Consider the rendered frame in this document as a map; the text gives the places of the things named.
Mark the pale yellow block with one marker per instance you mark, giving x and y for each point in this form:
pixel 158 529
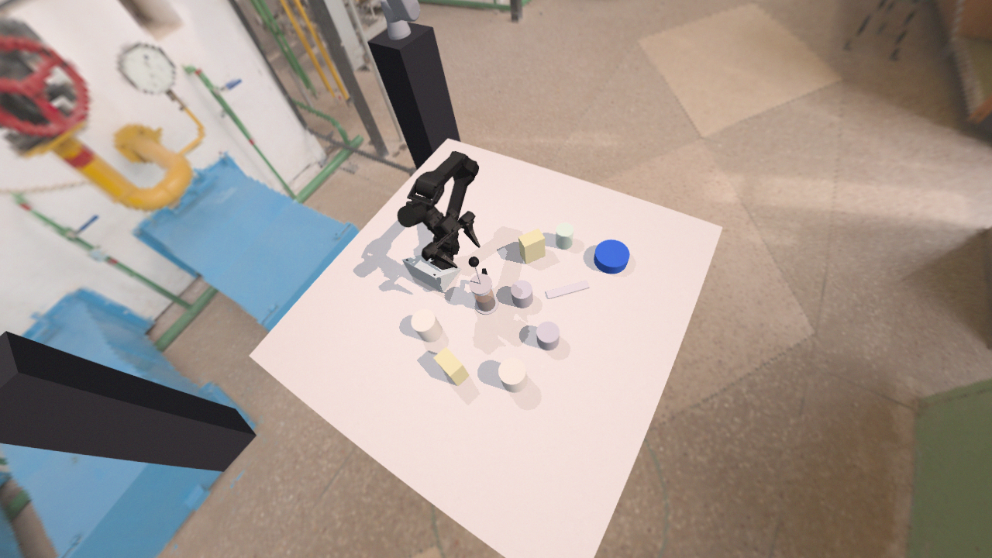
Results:
pixel 452 366
pixel 532 246

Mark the blue short cylinder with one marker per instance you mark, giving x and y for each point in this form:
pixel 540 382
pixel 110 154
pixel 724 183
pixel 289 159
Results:
pixel 611 256

